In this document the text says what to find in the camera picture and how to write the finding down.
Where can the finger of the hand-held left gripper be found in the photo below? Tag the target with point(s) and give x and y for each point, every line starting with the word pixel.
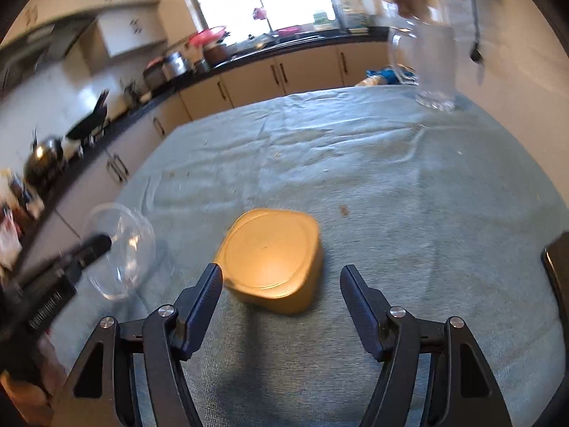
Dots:
pixel 91 247

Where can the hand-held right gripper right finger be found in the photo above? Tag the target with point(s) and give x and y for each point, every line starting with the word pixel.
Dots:
pixel 362 307

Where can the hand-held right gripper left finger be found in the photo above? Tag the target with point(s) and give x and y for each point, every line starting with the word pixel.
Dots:
pixel 202 302

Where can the clear plastic container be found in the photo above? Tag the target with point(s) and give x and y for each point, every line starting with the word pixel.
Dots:
pixel 133 249

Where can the yellow container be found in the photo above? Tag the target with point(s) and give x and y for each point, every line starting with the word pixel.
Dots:
pixel 266 258

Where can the white plastic bag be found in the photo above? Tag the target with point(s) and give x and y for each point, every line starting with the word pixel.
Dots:
pixel 9 235

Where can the steel pot with lid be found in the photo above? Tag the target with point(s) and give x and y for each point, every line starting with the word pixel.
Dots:
pixel 44 155

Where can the blue-grey tablecloth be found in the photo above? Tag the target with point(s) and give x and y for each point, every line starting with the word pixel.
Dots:
pixel 400 209

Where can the black wok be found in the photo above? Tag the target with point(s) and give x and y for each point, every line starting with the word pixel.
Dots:
pixel 86 124

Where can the rice cooker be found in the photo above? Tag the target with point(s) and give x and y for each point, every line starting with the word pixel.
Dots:
pixel 171 66

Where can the black phone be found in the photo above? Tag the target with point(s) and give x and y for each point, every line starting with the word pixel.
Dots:
pixel 559 271

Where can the range hood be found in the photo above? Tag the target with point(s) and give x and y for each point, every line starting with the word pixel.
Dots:
pixel 35 49

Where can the brown pot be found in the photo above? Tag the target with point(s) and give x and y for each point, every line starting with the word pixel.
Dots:
pixel 215 53

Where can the blue bag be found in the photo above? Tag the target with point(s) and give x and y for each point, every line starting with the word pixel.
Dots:
pixel 382 75

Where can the pink basin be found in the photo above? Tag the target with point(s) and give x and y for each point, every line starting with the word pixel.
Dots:
pixel 206 35

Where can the cream base cabinets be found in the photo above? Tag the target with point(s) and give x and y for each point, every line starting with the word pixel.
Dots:
pixel 302 71

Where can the glass pitcher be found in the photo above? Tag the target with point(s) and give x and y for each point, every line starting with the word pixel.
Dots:
pixel 435 66

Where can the black kitchen countertop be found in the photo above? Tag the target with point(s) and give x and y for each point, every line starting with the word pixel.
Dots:
pixel 311 44

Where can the cream wall cabinets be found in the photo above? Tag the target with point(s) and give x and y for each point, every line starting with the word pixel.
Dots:
pixel 129 31

